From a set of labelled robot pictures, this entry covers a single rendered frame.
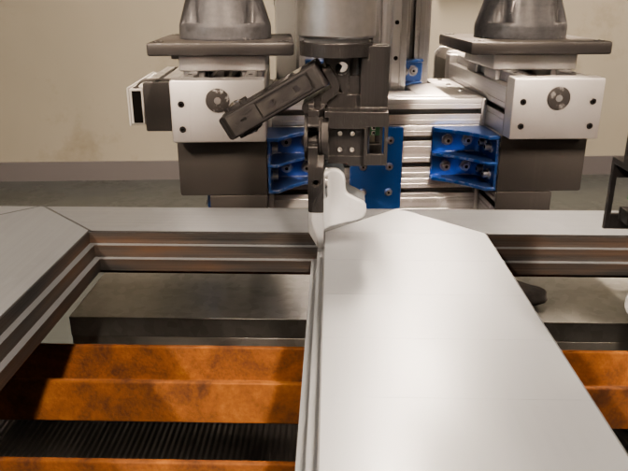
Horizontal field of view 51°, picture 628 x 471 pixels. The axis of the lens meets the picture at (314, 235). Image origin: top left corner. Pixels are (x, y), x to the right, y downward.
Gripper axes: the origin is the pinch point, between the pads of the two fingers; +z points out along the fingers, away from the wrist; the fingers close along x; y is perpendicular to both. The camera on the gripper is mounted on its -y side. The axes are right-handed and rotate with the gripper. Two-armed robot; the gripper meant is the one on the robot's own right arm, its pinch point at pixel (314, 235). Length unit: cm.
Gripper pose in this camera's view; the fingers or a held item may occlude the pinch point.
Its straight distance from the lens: 71.1
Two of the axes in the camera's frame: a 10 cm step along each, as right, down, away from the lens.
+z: 0.0, 9.4, 3.4
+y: 10.0, 0.1, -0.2
